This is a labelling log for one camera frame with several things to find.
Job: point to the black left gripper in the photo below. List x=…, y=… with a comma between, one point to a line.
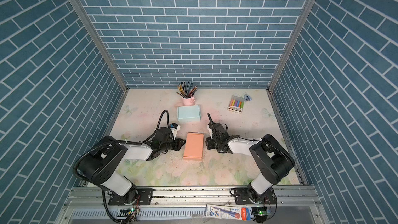
x=178, y=143

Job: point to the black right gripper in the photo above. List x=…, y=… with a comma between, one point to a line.
x=208, y=143

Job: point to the pink paper box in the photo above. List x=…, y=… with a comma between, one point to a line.
x=194, y=146

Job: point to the light blue paper box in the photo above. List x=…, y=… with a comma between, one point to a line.
x=189, y=113

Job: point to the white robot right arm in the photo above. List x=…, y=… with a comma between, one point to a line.
x=273, y=161

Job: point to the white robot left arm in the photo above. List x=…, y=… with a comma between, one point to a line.
x=99, y=164

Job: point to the white toothpaste style box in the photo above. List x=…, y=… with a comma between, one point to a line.
x=228, y=212

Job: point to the pack of coloured markers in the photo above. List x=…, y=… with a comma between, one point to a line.
x=236, y=104

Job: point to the pink metal pencil bucket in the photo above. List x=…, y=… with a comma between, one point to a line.
x=188, y=101

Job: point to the bundle of coloured pencils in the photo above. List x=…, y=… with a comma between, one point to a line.
x=186, y=89

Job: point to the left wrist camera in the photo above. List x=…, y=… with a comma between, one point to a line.
x=174, y=127

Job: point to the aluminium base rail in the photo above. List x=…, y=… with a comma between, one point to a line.
x=199, y=196

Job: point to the right aluminium corner post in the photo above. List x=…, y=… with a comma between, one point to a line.
x=292, y=40

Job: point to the aluminium corner post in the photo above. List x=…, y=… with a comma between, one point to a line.
x=292, y=40
x=87, y=23

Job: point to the left aluminium corner post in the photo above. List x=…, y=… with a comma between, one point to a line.
x=87, y=23

